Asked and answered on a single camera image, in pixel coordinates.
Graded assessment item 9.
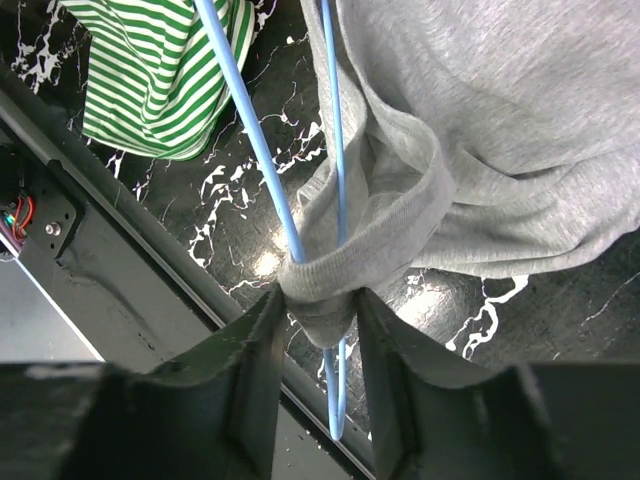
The grey tank top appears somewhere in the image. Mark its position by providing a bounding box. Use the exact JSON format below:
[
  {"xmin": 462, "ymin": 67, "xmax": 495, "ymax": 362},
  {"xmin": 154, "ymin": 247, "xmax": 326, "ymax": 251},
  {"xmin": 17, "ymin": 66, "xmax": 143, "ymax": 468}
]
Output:
[{"xmin": 278, "ymin": 1, "xmax": 639, "ymax": 348}]

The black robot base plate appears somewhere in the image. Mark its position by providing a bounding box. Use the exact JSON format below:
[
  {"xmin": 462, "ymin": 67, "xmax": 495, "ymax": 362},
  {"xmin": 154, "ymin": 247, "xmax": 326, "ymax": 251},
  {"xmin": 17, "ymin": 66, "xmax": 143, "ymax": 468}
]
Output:
[{"xmin": 1, "ymin": 67, "xmax": 373, "ymax": 479}]

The green white striped top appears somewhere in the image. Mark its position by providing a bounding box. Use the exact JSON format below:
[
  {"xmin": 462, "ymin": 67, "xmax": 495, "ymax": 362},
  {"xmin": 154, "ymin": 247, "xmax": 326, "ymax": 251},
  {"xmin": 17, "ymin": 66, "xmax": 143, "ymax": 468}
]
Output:
[{"xmin": 63, "ymin": 0, "xmax": 231, "ymax": 161}]

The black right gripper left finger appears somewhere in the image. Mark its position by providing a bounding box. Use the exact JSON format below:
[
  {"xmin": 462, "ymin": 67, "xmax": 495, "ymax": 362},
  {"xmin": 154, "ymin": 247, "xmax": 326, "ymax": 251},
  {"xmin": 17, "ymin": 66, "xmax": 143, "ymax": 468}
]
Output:
[{"xmin": 1, "ymin": 287, "xmax": 286, "ymax": 479}]

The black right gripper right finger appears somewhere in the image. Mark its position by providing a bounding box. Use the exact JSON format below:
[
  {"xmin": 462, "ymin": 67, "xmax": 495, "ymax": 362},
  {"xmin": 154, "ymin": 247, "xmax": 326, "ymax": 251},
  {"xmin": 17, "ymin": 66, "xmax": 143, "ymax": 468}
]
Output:
[{"xmin": 356, "ymin": 289, "xmax": 639, "ymax": 479}]

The blue wire hanger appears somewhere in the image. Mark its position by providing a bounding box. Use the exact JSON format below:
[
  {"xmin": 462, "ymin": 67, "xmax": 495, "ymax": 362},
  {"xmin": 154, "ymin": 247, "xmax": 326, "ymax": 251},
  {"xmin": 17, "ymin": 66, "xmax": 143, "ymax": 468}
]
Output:
[{"xmin": 194, "ymin": 0, "xmax": 348, "ymax": 441}]

